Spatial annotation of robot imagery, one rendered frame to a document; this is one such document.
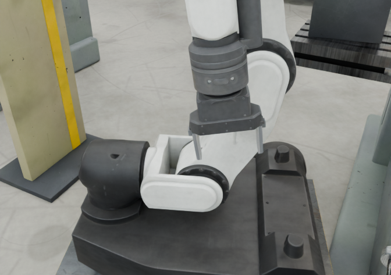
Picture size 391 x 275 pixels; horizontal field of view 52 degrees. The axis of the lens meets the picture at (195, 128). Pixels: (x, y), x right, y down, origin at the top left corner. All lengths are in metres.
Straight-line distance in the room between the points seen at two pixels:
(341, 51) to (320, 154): 1.15
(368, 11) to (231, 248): 0.80
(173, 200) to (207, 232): 0.13
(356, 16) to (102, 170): 0.87
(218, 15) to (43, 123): 1.65
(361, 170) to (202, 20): 1.53
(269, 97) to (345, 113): 2.00
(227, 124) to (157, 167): 0.39
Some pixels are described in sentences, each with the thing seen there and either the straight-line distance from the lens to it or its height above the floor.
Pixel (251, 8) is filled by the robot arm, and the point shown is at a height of 1.20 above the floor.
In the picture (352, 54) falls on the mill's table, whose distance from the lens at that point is 1.29.
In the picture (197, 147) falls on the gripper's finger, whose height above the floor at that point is 0.96.
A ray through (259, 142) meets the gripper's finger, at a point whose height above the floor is 0.97.
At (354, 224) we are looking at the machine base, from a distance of 1.71.
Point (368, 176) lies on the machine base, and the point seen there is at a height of 0.20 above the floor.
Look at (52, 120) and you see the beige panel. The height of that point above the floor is 0.28.
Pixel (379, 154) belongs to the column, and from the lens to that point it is 2.02.
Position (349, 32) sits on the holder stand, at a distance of 1.36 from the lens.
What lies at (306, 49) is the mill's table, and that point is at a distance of 1.31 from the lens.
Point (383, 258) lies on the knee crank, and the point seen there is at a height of 0.49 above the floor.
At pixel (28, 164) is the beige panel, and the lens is 2.13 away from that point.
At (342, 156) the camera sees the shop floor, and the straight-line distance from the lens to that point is 2.39.
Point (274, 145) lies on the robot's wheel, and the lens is 1.33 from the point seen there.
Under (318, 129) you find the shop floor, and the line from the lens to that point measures 2.58.
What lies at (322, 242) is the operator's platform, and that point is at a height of 0.40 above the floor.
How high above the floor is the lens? 1.37
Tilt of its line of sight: 34 degrees down
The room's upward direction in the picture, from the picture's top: straight up
